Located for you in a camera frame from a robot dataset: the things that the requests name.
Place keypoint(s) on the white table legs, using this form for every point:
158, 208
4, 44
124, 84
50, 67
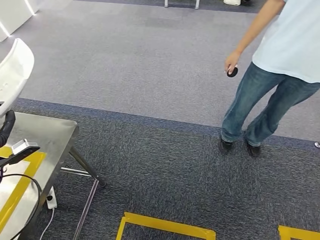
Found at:
196, 3

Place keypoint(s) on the yellow floor tape frame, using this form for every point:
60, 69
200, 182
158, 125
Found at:
164, 225
300, 232

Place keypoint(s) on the person's hand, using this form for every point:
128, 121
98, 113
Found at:
232, 61

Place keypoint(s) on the person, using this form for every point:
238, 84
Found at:
275, 86

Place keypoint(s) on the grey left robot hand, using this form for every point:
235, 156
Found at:
8, 124

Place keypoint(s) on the person's forearm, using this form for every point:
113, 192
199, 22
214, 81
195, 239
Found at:
260, 23

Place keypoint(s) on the white curved plastic part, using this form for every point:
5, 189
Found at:
15, 73

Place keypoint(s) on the black round puck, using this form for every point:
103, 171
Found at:
232, 73

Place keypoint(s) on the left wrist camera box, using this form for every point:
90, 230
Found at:
21, 150

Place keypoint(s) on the white shoe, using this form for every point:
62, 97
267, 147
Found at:
317, 144

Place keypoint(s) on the white power strip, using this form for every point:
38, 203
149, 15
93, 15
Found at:
51, 197

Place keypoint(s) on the yellow workbench tape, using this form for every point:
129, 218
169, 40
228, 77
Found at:
32, 165

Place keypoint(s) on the steel workbench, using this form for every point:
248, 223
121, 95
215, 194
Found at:
52, 132

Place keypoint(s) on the white lit furniture block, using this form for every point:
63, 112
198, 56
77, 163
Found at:
15, 13

